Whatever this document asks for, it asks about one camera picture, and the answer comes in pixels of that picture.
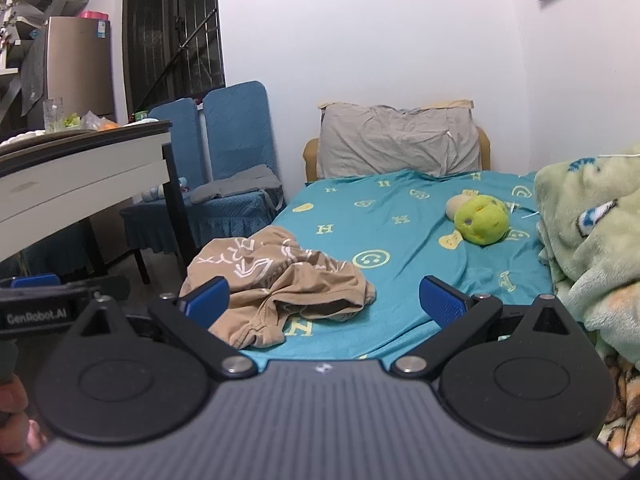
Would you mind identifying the green plush toy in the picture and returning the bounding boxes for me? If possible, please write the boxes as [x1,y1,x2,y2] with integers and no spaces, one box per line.
[446,194,512,247]

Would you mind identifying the white plate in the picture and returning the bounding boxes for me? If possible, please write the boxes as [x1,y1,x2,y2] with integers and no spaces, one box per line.
[0,130,49,149]

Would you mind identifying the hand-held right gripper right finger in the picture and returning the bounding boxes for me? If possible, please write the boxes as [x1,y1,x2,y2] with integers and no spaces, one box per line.
[391,275,583,378]

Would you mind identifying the white table with dark top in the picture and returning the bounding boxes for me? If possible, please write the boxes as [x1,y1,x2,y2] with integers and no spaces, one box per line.
[0,119,199,281]

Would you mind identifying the green fleece blanket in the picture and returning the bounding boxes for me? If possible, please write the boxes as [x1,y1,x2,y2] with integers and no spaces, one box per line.
[533,142,640,370]

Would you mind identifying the orange patterned blanket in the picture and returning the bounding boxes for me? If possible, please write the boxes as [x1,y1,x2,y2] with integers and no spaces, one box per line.
[596,344,640,462]

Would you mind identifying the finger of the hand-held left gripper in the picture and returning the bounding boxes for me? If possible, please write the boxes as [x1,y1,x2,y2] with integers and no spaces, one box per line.
[10,273,132,307]

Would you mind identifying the person's left hand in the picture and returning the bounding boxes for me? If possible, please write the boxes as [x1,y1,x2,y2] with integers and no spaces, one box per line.
[0,374,48,457]

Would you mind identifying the tan printed t-shirt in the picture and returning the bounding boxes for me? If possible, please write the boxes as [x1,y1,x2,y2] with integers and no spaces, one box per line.
[179,225,377,350]

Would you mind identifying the clear glass cup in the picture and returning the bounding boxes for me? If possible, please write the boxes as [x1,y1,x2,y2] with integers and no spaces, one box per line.
[43,97,65,134]

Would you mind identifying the bronze refrigerator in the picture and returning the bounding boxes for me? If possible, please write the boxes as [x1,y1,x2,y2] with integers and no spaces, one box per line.
[26,16,116,130]

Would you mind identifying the dark barred window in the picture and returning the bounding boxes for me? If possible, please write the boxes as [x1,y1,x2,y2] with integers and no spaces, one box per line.
[122,0,226,117]

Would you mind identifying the blue covered chair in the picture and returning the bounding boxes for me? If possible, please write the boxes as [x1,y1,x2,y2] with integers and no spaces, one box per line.
[146,98,207,197]
[120,80,287,286]

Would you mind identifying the plastic bag with oranges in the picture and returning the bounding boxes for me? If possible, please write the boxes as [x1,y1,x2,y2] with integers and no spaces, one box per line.
[80,110,121,131]

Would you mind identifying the grey garment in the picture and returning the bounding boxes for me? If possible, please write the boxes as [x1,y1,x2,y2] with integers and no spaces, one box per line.
[317,104,482,179]

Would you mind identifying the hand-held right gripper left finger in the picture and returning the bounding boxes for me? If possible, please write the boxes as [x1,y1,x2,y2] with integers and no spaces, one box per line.
[75,276,258,380]

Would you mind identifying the grey seat cushion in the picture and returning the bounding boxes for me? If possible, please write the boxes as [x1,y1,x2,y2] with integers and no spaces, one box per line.
[190,163,284,207]

